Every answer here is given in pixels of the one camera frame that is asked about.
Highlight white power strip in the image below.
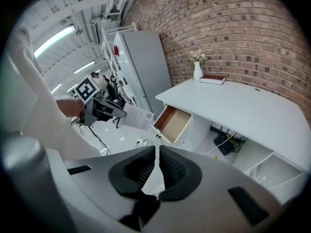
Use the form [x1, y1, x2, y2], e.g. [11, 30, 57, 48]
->
[134, 138, 154, 148]

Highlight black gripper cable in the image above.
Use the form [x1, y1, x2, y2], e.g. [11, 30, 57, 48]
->
[87, 126, 112, 155]

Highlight white vase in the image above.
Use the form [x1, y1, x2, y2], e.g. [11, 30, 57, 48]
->
[193, 61, 204, 82]

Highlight person's white garment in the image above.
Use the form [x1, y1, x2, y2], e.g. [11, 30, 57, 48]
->
[6, 27, 102, 160]

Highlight dark red book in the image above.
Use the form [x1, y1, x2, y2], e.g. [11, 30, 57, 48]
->
[199, 74, 226, 86]

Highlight person's left forearm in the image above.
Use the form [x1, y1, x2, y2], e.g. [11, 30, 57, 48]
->
[55, 97, 85, 118]

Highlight wooden desk drawer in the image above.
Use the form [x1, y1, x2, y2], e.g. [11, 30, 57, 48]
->
[150, 104, 192, 145]

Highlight black office chair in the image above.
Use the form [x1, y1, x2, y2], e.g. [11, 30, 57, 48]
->
[106, 75, 127, 130]

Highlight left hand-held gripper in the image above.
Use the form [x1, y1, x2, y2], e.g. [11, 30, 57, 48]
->
[73, 75, 127, 128]

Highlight white printed paper small item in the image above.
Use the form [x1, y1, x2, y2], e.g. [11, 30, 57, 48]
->
[119, 102, 156, 131]

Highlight pink flower bunch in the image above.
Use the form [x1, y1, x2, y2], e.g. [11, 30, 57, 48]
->
[188, 48, 208, 64]

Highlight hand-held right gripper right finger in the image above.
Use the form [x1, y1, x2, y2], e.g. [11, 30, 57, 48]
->
[158, 144, 203, 202]

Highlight tall grey cabinet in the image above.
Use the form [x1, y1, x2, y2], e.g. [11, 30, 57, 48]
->
[112, 30, 173, 114]

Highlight yellow cable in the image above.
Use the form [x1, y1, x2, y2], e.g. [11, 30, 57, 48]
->
[225, 133, 238, 153]

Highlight white metal shelf rack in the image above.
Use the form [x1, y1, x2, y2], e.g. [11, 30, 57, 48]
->
[100, 22, 138, 106]

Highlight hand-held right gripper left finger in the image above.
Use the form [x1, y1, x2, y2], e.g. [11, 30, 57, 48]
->
[108, 145, 156, 201]

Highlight white cable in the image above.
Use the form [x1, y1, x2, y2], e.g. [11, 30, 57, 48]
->
[201, 137, 231, 156]

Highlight white desk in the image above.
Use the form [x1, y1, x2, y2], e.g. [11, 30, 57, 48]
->
[155, 78, 310, 205]

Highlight black router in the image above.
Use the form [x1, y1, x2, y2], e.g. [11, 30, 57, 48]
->
[213, 129, 244, 157]

